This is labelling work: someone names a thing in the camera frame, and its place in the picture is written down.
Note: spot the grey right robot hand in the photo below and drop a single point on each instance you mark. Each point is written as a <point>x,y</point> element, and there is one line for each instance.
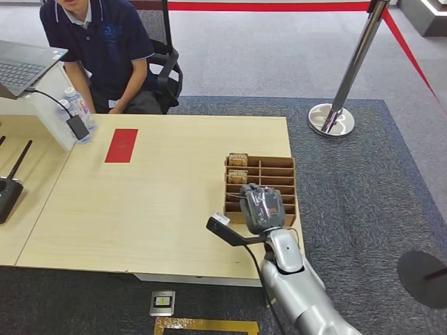
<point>262,210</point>

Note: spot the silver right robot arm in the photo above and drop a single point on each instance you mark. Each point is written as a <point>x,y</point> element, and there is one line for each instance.
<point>297,286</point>

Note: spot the person's left forearm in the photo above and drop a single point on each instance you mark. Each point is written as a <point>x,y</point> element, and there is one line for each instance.
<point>134,83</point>

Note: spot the person's right forearm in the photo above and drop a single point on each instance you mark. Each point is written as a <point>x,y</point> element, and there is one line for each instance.
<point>78,88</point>

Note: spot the brown cardboard card organizer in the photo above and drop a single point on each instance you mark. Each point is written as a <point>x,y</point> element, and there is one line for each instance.
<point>275,173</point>

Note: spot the brown printed card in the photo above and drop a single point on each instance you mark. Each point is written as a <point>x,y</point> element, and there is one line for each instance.
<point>238,177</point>
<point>238,159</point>

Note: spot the person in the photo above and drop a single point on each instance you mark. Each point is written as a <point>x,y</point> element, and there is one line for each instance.
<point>108,46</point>

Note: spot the dark grey floor rug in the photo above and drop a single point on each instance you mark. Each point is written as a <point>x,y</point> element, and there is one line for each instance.
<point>370,185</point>

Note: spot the silver floor socket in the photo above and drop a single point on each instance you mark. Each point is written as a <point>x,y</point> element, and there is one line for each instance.
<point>162,303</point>

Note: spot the black office chair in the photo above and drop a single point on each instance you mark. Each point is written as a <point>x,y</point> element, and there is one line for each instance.
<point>168,64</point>

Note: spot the red rectangular mat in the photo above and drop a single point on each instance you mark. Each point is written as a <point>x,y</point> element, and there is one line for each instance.
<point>121,145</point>

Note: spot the red barrier belt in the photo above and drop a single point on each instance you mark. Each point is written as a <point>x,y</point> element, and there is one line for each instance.
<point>407,51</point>
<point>265,6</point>

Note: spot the black round stanchion base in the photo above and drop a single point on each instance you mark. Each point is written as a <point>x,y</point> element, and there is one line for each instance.
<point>419,277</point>

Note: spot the black power adapter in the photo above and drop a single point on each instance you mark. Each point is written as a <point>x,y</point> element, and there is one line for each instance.
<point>78,127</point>

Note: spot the clear plastic water bottle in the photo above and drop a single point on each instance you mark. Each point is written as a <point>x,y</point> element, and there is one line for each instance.
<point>81,105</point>
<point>64,107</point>

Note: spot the grey display plinth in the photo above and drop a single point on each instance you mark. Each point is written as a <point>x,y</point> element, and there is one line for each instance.
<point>422,16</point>

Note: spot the white riser stand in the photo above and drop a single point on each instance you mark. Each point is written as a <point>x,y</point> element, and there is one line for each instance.
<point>48,111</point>

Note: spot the black router with antenna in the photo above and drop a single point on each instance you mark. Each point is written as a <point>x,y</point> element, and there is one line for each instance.
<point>8,194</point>

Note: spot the grey laptop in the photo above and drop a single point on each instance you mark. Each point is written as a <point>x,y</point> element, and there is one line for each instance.
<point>20,69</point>

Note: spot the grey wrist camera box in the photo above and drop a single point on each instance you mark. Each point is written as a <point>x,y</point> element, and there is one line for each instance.
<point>226,231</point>

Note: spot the chrome stanchion post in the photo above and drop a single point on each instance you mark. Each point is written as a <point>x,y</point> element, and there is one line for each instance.
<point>352,64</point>

